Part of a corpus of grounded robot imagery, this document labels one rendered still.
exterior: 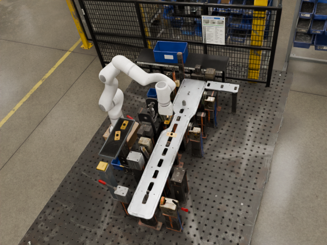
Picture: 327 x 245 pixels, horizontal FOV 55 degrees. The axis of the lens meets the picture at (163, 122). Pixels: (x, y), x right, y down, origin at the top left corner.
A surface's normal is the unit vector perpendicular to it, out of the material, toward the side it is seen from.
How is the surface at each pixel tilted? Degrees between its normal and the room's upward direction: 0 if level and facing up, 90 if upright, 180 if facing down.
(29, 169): 0
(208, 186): 0
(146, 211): 0
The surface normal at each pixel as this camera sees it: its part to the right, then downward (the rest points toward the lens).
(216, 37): -0.33, 0.74
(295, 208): -0.14, -0.65
